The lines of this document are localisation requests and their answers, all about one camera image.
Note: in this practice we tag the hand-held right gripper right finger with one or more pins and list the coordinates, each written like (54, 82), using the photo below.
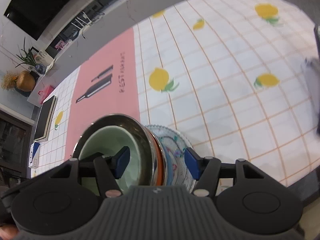
(191, 162)

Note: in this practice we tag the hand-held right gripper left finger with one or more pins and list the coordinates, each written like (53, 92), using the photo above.
(122, 162)

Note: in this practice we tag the green ceramic bowl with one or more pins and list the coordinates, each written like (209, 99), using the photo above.
(105, 141)

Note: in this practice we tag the orange steel bowl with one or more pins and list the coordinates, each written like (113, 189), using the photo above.
(143, 142)

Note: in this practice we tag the pink table mat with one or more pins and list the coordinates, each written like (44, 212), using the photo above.
(105, 120)

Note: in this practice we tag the white and blue box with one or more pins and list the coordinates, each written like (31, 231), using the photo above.
(33, 155)

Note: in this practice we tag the lemon print checked tablecloth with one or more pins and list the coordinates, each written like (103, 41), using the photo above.
(225, 80)

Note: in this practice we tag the black hardcover book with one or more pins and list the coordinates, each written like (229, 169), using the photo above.
(43, 120)

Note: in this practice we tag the dark glass door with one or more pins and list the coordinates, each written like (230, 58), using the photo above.
(12, 140)

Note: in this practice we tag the blue glass vase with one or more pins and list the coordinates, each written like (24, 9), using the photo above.
(40, 68)

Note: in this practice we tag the gold round vase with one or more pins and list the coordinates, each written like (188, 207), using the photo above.
(25, 80)

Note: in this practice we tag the white printed paper bag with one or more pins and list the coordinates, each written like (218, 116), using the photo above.
(43, 57)

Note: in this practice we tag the pink picture card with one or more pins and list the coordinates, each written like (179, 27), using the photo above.
(60, 45)

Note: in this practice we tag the dried yellow flowers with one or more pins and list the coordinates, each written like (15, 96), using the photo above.
(9, 80)

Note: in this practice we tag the green grass-leaf plant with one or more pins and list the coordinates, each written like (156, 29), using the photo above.
(26, 55)

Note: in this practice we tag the white router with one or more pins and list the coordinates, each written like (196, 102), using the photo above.
(81, 23)

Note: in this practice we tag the black television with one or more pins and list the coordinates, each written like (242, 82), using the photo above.
(37, 5)

